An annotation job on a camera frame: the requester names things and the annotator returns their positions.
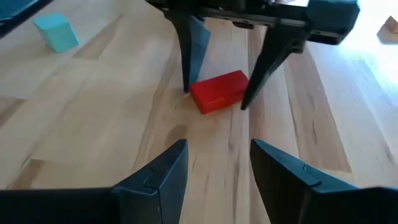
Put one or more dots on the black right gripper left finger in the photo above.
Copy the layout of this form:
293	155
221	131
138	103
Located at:
93	207

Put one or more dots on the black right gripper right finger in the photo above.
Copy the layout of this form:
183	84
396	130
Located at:
326	205

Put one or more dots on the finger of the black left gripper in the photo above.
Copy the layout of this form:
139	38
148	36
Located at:
185	56
273	59

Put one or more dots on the dark blue block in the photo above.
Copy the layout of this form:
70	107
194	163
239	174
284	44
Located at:
200	46

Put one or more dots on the red block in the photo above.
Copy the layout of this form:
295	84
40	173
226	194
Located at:
217	93

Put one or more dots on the pale teal block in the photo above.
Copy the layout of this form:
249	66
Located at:
57	34

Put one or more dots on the light orange flat block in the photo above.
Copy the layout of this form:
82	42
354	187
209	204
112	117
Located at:
392	25

